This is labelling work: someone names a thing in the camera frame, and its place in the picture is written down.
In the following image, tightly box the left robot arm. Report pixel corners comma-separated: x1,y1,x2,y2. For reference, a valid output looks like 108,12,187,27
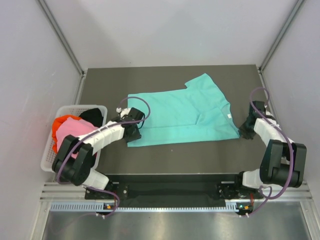
51,107,146,199

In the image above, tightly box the black t shirt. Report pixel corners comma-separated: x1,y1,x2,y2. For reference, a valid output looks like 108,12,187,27
79,108,104,128

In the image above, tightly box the left aluminium frame post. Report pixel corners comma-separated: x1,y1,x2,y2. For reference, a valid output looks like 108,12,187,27
35,0,85,76

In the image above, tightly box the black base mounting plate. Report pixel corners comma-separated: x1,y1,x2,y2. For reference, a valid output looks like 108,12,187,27
84,173,266,208

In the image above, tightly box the grey slotted cable duct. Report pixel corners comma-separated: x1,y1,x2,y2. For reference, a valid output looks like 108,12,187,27
50,202,251,213

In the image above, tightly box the aluminium front rail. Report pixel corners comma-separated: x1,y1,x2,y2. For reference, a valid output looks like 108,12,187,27
40,182,313,202

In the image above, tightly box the right aluminium frame post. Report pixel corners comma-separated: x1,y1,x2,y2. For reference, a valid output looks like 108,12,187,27
257,0,306,74

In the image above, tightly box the white plastic basket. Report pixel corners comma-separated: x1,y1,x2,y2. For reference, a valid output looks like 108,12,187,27
40,104,108,173

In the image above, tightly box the teal t shirt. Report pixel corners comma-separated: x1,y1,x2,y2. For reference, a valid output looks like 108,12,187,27
127,73,240,148

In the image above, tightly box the orange t shirt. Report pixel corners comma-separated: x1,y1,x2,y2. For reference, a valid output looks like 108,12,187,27
51,114,81,154

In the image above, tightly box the pink t shirt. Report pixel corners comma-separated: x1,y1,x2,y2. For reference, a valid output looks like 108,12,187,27
56,117,97,152

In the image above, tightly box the aluminium frame post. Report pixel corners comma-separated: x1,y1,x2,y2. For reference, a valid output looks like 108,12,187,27
257,0,306,74
35,0,85,76

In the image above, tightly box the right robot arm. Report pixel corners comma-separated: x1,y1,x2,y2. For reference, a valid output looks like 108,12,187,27
233,101,307,198

